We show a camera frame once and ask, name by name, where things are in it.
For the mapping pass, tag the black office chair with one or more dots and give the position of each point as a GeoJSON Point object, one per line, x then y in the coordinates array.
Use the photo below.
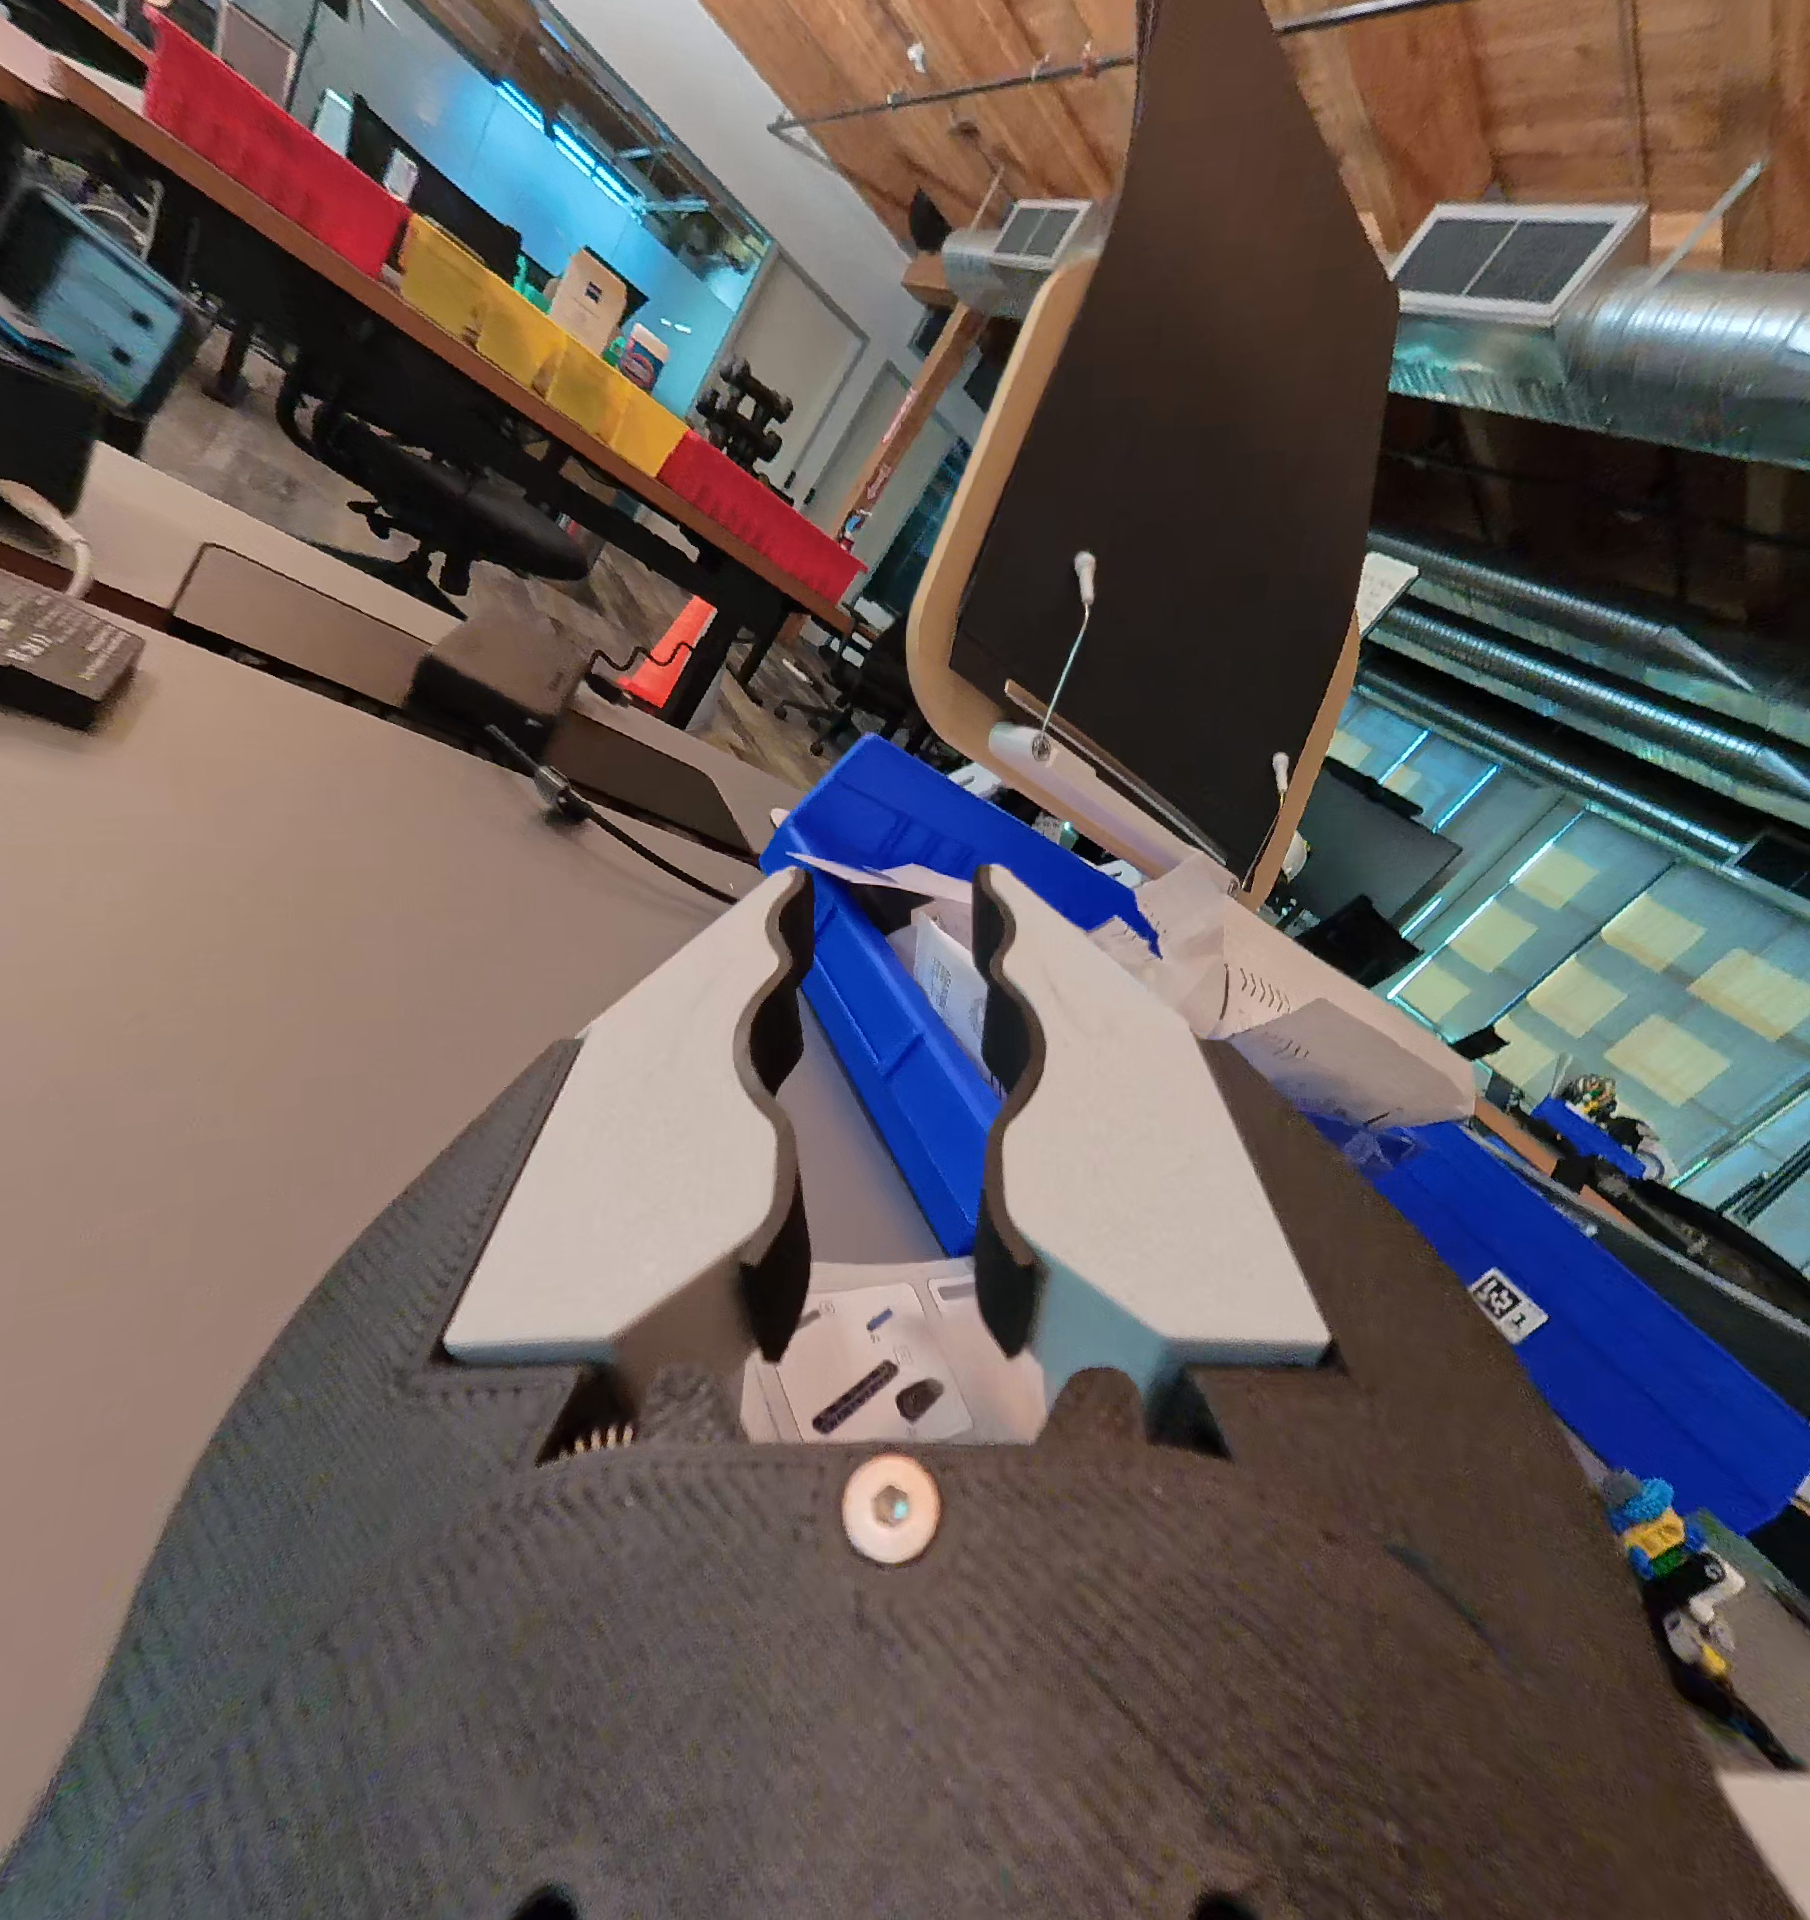
{"type": "Point", "coordinates": [501, 533]}

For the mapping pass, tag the large white vent grille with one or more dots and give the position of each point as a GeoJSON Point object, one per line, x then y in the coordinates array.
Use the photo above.
{"type": "Point", "coordinates": [1520, 264]}

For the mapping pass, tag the black power adapter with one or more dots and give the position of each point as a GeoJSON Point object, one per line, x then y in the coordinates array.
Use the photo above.
{"type": "Point", "coordinates": [492, 676]}

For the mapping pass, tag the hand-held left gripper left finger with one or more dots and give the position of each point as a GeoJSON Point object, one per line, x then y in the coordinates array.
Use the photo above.
{"type": "Point", "coordinates": [620, 1171]}

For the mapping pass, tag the blue plastic bin with tag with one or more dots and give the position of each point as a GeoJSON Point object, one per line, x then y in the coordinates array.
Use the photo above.
{"type": "Point", "coordinates": [1671, 1396]}

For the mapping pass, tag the lego instruction booklet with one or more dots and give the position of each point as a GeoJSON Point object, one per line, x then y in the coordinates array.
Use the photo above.
{"type": "Point", "coordinates": [875, 1350]}

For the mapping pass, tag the white sheet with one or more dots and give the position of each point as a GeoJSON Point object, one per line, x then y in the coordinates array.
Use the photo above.
{"type": "Point", "coordinates": [1804, 1845]}

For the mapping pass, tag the black case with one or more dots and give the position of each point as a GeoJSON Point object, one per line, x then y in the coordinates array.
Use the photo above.
{"type": "Point", "coordinates": [5, 419]}

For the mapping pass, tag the white paper leaflet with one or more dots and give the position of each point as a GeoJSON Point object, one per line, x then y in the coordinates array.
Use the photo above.
{"type": "Point", "coordinates": [944, 976]}

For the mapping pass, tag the plain blue plastic bin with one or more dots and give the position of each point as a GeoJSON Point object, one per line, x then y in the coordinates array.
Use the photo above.
{"type": "Point", "coordinates": [892, 1065]}

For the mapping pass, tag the black monitor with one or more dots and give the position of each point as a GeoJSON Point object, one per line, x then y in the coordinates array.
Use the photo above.
{"type": "Point", "coordinates": [1370, 841]}

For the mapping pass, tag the black panel with wooden rim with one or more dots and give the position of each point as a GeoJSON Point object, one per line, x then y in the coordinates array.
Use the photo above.
{"type": "Point", "coordinates": [1191, 452]}

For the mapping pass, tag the yellow plastic bin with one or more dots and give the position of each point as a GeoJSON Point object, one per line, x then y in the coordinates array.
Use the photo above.
{"type": "Point", "coordinates": [437, 279]}
{"type": "Point", "coordinates": [521, 338]}
{"type": "Point", "coordinates": [587, 392]}
{"type": "Point", "coordinates": [652, 438]}

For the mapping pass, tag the orange plastic object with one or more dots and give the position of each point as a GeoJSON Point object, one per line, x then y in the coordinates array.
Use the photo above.
{"type": "Point", "coordinates": [681, 638]}

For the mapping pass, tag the lego technic model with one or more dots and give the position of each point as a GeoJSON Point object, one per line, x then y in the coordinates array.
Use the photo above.
{"type": "Point", "coordinates": [1671, 1560]}

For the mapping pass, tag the black labelled battery pack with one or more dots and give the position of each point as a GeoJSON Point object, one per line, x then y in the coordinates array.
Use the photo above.
{"type": "Point", "coordinates": [36, 644]}

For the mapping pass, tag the blue drawer cabinet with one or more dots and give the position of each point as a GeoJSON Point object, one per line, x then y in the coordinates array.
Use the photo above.
{"type": "Point", "coordinates": [94, 307]}

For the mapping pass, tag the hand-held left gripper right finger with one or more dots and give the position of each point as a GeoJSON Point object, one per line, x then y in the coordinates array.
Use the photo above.
{"type": "Point", "coordinates": [1146, 1184]}

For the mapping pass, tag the silver air duct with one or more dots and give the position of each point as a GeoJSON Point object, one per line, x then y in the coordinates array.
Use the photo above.
{"type": "Point", "coordinates": [1714, 361]}

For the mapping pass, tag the red plastic bin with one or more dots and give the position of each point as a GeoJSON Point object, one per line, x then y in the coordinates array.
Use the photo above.
{"type": "Point", "coordinates": [276, 151]}
{"type": "Point", "coordinates": [765, 518]}

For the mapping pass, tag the small white vent grille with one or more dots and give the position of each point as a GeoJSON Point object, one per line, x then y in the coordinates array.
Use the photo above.
{"type": "Point", "coordinates": [1042, 230]}

